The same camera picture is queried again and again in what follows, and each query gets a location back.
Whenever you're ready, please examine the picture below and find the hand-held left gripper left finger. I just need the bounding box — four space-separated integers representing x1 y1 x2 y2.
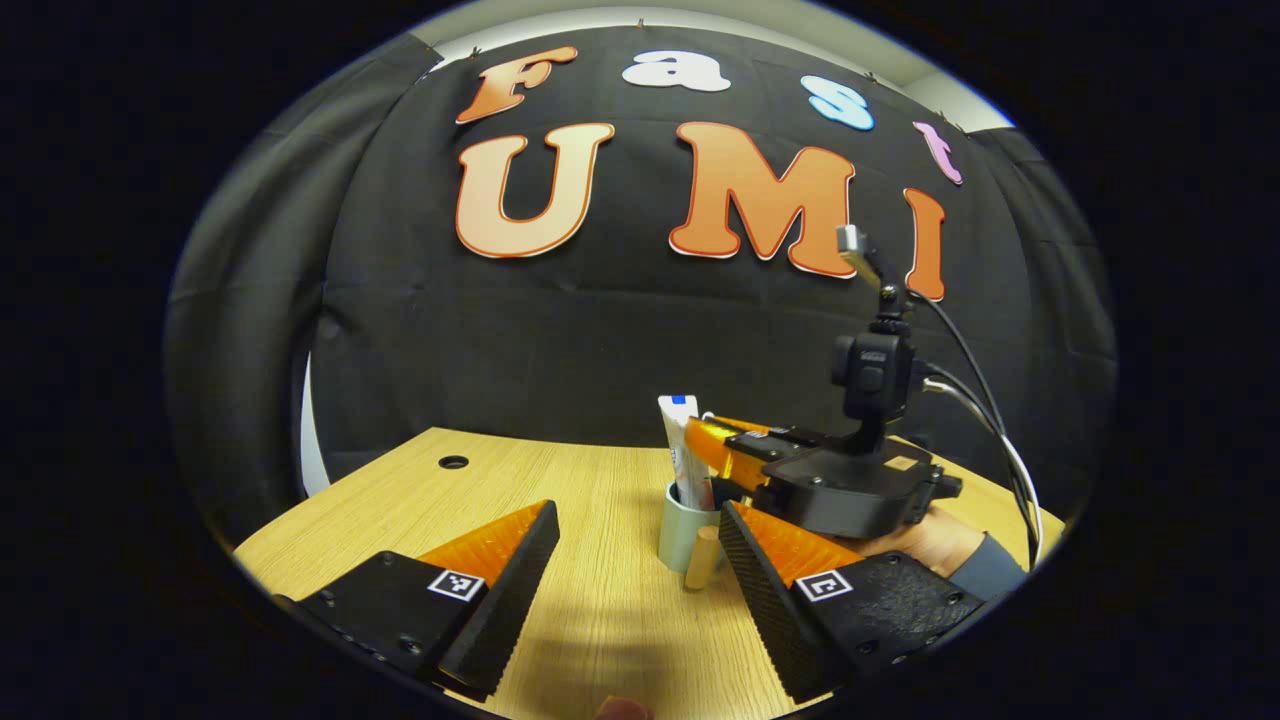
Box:
275 498 561 703

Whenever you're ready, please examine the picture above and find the black backdrop cloth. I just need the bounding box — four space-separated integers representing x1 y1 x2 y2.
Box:
165 25 1116 546

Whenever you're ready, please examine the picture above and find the light blue cup wooden handle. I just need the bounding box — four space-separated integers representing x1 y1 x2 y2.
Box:
657 482 726 591

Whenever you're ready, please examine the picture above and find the white toothpaste tube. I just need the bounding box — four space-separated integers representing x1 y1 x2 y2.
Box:
657 394 716 511

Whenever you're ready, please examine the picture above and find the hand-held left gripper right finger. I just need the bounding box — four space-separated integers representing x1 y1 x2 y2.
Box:
718 498 991 706

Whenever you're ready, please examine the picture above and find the black cable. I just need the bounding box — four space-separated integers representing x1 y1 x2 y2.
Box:
908 290 1041 571

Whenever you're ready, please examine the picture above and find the white cable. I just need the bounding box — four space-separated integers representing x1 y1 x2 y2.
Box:
920 375 1046 571

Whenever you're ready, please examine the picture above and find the wooden desktop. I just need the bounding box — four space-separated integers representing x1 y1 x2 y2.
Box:
232 428 1066 720

